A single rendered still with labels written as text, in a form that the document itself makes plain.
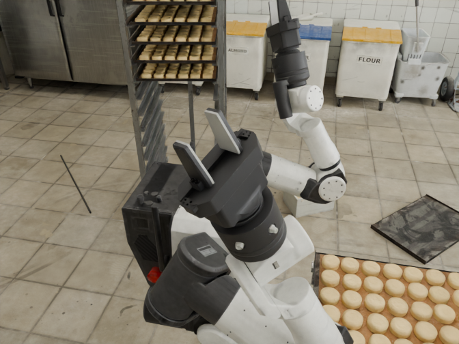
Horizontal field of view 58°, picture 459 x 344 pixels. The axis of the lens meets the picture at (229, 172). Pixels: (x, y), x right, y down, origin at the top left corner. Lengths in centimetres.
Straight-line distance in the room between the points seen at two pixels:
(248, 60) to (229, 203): 392
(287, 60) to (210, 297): 61
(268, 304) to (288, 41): 67
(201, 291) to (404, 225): 230
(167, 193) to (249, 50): 347
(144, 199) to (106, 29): 361
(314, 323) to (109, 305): 180
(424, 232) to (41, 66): 403
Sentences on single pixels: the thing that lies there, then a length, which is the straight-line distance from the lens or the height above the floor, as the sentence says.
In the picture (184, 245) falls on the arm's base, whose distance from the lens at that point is 76.
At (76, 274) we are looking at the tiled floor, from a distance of 259.
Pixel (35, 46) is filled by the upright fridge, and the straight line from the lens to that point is 495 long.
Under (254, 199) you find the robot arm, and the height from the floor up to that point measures 148.
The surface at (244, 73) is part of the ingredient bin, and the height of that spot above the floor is 30.
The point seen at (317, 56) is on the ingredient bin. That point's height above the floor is 52.
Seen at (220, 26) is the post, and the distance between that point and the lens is 201.
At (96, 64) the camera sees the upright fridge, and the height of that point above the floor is 38.
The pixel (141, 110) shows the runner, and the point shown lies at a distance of 228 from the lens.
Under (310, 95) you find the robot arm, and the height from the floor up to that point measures 138.
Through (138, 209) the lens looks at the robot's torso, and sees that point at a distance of 92.
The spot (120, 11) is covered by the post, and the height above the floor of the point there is 138.
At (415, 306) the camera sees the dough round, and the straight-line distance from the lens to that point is 120.
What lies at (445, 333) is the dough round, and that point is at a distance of 118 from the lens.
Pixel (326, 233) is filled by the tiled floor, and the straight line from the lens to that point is 277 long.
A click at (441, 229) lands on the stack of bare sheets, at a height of 2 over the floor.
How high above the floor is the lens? 179
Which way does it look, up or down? 33 degrees down
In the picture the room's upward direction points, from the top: straight up
